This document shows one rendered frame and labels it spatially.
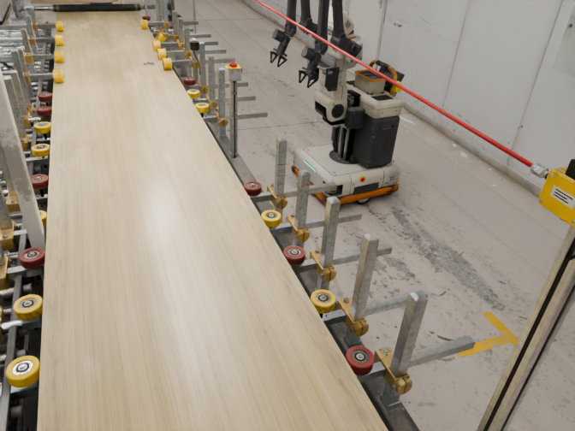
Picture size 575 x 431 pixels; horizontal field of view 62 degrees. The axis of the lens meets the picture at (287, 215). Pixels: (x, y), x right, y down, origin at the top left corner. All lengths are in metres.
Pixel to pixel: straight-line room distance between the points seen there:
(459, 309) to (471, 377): 0.50
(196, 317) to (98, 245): 0.52
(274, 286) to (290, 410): 0.46
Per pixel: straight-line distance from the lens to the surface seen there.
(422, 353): 1.58
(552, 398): 2.83
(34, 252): 1.88
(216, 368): 1.38
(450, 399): 2.60
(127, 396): 1.36
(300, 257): 1.72
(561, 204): 0.79
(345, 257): 1.85
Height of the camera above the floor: 1.97
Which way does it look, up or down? 33 degrees down
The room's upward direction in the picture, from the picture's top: 4 degrees clockwise
